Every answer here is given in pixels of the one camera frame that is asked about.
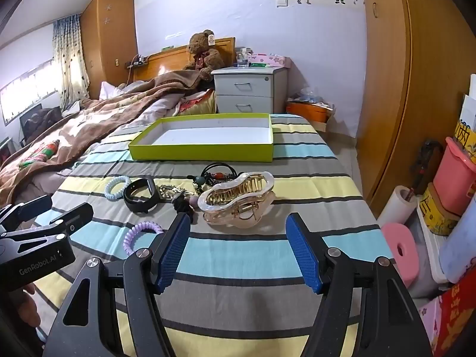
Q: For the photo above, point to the red and yellow pillow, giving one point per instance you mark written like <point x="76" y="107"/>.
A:
<point x="197" y="104"/>

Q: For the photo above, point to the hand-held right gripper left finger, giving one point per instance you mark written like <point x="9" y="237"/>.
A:
<point x="173" y="249"/>

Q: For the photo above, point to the power strip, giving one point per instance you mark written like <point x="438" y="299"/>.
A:
<point x="137" y="62"/>

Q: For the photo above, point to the yellow tin box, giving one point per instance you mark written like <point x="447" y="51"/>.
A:
<point x="435" y="215"/>

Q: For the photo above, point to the translucent peach hair claw clip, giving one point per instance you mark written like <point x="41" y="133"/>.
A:
<point x="238" y="214"/>

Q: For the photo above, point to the wooden headboard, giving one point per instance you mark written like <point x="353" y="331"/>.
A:
<point x="167" y="61"/>

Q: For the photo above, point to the white light switch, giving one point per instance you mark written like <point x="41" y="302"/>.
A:
<point x="282" y="2"/>

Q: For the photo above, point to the white pillow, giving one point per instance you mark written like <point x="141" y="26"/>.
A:
<point x="109" y="89"/>

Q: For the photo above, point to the person's left hand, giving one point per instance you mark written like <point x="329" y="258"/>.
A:
<point x="28" y="308"/>

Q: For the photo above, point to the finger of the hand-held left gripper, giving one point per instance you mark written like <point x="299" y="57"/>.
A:
<point x="31" y="208"/>
<point x="74" y="217"/>

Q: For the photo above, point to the tall orange wooden cabinet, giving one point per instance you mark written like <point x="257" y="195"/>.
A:
<point x="111" y="44"/>

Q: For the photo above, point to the orange storage box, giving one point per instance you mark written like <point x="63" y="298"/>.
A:
<point x="308" y="113"/>

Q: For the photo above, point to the brown patterned blanket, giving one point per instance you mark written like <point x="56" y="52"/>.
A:
<point x="93" y="119"/>

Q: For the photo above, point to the pink foam roll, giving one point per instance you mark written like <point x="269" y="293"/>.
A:
<point x="394" y="234"/>

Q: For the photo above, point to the window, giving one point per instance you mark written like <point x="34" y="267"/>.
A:
<point x="29" y="89"/>

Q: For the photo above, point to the patterned curtain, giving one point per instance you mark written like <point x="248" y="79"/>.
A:
<point x="70" y="63"/>

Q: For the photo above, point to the grey two-drawer nightstand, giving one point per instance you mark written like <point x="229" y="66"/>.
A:
<point x="241" y="93"/>

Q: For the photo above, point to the striped bed sheet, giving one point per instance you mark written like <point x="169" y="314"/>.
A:
<point x="241" y="253"/>

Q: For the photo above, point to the pink plastic bucket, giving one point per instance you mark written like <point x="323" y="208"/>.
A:
<point x="452" y="178"/>

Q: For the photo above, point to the clear plastic bag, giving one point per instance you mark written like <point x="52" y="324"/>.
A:
<point x="310" y="96"/>

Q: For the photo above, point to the clear glass cup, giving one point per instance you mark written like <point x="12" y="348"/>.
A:
<point x="243" y="59"/>

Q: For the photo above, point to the black chair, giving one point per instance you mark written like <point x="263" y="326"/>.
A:
<point x="37" y="119"/>

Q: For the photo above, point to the large wooden wardrobe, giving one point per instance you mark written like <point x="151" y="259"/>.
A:
<point x="427" y="81"/>

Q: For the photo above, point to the pink floral tissue box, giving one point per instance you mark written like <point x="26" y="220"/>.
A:
<point x="271" y="60"/>

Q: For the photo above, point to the red printed box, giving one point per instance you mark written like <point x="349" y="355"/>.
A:
<point x="457" y="316"/>

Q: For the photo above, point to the black wristband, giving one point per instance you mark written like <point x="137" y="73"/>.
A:
<point x="150" y="187"/>

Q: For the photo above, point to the green cardboard box tray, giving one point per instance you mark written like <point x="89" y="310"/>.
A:
<point x="200" y="150"/>

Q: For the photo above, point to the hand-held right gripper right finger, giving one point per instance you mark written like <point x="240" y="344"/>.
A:
<point x="303" y="253"/>

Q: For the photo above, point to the brown teddy bear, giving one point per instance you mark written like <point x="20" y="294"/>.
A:
<point x="202" y="50"/>

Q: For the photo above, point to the white paper towel roll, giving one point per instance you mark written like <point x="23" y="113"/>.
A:
<point x="396" y="208"/>

